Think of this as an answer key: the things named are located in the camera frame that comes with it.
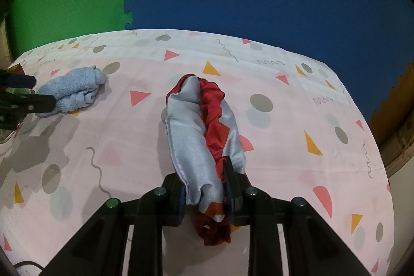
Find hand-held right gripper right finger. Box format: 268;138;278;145
221;156;372;276

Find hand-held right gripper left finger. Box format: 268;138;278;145
45;174;186;276

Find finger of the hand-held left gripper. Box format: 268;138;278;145
0;73;36;88
0;94;56;132

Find light blue towel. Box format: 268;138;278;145
35;65;108;117

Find red and grey scrunchie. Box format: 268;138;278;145
161;74;247;246

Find stainless steel bowl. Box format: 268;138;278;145
0;119;18;142

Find pink patterned tablecloth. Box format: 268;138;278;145
0;28;393;276

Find black cable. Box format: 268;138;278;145
13;261;44;272

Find brown wooden frame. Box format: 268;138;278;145
369;63;414;180

